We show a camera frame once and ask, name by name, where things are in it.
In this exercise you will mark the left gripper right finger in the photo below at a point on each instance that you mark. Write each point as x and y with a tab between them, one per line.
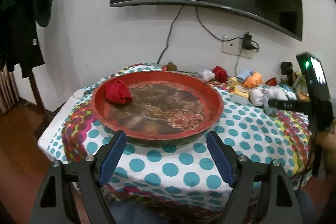
276	203

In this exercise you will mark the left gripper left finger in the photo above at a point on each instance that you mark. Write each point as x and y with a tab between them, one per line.
55	202

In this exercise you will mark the person's right hand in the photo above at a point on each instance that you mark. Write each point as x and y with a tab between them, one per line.
326	140

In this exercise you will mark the plastic bag of snacks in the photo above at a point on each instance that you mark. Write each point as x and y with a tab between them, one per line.
300	87

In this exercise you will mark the grey white sock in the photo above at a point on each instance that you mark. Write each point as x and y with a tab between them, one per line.
273	92

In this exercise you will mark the white sock ball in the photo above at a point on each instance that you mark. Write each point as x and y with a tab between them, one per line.
256	96

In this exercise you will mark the orange plush toy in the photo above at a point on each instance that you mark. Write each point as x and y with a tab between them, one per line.
253	81

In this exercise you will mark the small blue sock ball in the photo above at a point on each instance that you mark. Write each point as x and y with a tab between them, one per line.
241	78

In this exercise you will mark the black power adapter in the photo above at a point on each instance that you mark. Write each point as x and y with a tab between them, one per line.
247	42

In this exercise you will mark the red rolled sock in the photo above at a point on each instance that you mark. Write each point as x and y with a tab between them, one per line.
221	75

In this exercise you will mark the crumpled white plastic wrap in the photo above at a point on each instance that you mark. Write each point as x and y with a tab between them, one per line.
207	75

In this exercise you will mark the red sock in tray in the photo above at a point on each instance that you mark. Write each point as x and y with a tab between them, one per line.
118	93

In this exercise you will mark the red round tray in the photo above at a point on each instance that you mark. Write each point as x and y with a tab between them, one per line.
167	108

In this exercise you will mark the brown small toy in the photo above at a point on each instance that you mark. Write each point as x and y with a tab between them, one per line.
169	67

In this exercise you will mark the dark green hanging clothes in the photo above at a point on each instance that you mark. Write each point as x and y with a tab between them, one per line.
19	38

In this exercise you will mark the red packet by wall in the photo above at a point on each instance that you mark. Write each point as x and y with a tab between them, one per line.
271	82

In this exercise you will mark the white wall socket plate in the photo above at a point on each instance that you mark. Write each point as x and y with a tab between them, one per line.
234	47

